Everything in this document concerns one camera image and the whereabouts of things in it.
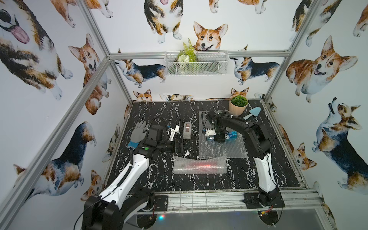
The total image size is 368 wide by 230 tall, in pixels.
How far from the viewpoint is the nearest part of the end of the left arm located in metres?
0.59

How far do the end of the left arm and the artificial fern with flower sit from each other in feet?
1.45

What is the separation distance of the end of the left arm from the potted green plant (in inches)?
23.0

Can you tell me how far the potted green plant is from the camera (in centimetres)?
106

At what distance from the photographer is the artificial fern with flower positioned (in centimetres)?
83
